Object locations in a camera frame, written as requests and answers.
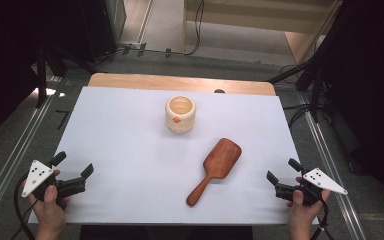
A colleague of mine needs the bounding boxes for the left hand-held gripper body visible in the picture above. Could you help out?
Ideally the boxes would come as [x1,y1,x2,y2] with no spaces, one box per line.
[21,159,87,203]

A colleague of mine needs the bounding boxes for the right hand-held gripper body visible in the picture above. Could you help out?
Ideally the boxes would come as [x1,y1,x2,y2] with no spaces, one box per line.
[274,167,349,207]

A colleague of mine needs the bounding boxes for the wooden hairbrush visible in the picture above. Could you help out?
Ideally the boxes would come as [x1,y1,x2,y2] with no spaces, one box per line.
[185,137,243,207]

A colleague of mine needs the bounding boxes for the cream ribbed cup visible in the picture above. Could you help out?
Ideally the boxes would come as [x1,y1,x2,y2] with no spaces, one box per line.
[164,95,197,135]

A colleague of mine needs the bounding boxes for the person's left hand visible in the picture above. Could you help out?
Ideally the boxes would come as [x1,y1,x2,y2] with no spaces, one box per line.
[26,169,72,234]

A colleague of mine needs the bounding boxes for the person's right hand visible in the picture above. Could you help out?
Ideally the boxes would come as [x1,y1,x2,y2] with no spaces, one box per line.
[286,176,332,234]

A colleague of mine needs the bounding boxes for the white table mat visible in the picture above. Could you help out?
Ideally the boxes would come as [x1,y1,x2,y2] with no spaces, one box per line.
[28,86,320,225]

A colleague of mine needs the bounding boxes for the black metal stand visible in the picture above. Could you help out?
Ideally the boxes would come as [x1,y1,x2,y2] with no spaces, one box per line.
[267,0,349,124]
[33,39,68,110]

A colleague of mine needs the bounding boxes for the wooden table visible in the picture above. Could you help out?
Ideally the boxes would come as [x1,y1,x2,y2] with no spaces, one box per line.
[87,72,277,97]

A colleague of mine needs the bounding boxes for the dark cabinet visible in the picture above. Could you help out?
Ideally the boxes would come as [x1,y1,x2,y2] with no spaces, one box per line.
[75,0,128,64]

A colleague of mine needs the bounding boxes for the light wooden shelf unit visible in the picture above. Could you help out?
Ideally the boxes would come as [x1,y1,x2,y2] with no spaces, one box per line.
[182,0,344,66]

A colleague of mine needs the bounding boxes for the metal floor rail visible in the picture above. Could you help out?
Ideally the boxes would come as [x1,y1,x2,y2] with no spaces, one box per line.
[295,91,368,240]
[0,94,56,232]

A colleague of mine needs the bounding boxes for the right hand-held gripper cable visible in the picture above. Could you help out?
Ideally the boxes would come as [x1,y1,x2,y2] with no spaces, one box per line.
[309,198,335,240]

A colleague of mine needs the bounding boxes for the hand-held gripper cable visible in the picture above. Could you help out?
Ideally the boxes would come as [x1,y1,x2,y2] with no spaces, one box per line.
[309,198,335,240]
[12,173,36,240]

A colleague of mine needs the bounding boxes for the left hand-held gripper cable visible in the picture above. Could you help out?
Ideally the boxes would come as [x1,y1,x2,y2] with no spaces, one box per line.
[12,173,36,240]

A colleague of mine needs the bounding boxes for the black floor cables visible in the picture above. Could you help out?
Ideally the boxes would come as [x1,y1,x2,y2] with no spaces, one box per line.
[281,102,315,130]

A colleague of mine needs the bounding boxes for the hanging black cable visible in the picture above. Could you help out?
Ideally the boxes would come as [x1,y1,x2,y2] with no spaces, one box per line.
[183,0,206,57]

